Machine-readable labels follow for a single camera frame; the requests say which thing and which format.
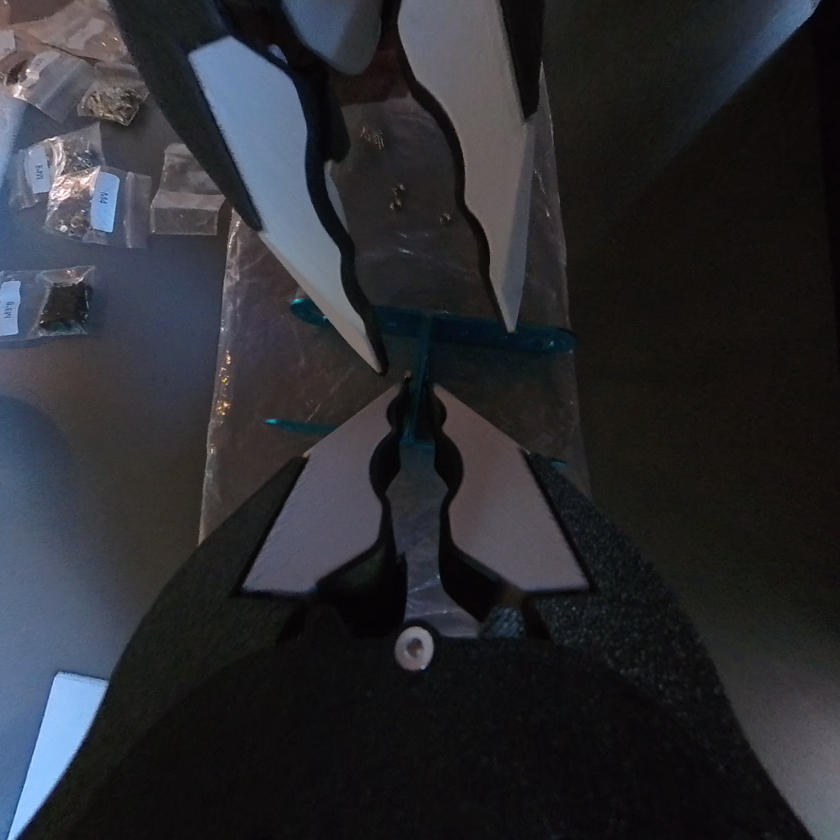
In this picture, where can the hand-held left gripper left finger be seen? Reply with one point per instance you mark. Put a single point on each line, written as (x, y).
(315, 525)

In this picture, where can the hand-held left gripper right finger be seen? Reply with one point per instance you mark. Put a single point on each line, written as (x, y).
(512, 525)

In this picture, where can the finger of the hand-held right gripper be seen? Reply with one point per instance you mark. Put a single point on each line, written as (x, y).
(492, 164)
(262, 131)

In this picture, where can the small clear zip bag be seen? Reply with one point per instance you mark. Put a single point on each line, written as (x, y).
(373, 136)

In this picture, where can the large clear plastic bag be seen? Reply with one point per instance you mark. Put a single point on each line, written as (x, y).
(262, 361)

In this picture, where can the grey desk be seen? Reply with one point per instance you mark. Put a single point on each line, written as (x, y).
(689, 328)

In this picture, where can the pile of small hardware bags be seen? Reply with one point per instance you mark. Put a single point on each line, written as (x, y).
(85, 197)

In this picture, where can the small bag of black screws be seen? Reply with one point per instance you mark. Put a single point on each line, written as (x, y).
(62, 305)

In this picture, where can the white instruction manual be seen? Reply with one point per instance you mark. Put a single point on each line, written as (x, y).
(59, 754)

